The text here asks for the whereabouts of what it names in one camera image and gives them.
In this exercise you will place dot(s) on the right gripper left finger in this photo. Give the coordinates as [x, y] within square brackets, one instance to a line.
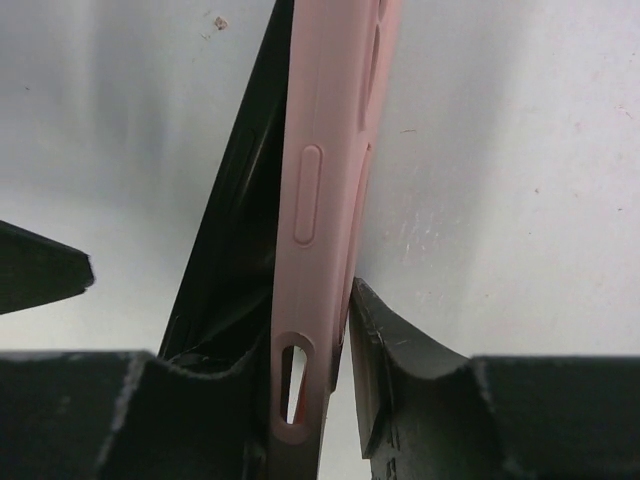
[130, 415]

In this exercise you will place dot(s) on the phone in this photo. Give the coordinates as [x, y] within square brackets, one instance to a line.
[230, 269]

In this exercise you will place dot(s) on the pink silicone phone case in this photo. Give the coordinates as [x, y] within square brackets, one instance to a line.
[340, 56]

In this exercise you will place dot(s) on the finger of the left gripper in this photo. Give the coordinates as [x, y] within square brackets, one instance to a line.
[37, 271]

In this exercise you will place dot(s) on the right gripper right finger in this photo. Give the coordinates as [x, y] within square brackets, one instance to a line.
[427, 412]

